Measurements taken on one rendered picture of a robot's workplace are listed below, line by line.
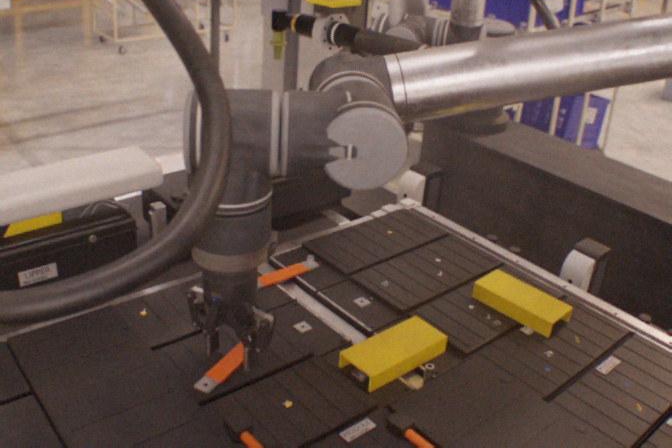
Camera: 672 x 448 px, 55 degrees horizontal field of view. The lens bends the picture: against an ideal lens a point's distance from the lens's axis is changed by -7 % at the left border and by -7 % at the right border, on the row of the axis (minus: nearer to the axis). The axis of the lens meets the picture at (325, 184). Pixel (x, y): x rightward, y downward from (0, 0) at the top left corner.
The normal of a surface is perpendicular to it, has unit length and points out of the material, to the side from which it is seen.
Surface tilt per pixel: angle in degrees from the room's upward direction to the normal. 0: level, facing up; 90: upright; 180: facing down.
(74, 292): 44
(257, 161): 107
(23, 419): 0
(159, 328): 0
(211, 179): 36
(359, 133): 90
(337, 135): 86
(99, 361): 0
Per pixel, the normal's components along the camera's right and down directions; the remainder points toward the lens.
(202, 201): 0.33, -0.50
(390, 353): 0.06, -0.91
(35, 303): 0.19, -0.36
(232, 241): 0.15, 0.42
